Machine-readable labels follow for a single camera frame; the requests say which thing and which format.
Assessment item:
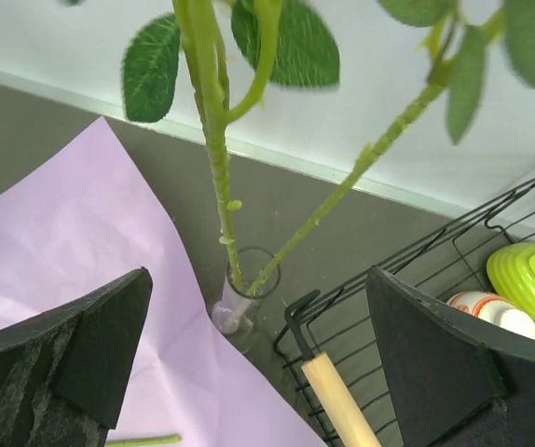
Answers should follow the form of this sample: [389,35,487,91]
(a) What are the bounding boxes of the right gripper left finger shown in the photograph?
[0,267,152,446]

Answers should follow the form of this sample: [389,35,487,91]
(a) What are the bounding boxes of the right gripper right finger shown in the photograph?
[365,266,535,446]

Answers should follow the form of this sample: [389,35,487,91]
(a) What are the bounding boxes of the pink wrapping paper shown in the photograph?
[0,118,322,446]

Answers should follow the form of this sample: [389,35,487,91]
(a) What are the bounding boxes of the pink rose stem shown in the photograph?
[231,1,535,300]

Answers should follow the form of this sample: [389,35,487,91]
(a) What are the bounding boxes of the cream white rose stem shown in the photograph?
[121,1,340,287]

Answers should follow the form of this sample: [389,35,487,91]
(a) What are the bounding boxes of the peach rose stem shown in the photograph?
[104,434,182,447]

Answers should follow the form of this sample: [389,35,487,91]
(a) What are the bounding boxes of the clear glass vase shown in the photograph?
[209,246,281,354]

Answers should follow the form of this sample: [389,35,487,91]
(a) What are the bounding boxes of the white red patterned bowl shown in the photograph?
[446,291,535,340]

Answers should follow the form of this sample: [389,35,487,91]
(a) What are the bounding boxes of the green square cup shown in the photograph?
[486,242,535,321]

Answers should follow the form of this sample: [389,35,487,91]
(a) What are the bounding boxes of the black wire basket wooden handles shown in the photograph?
[274,176,535,446]

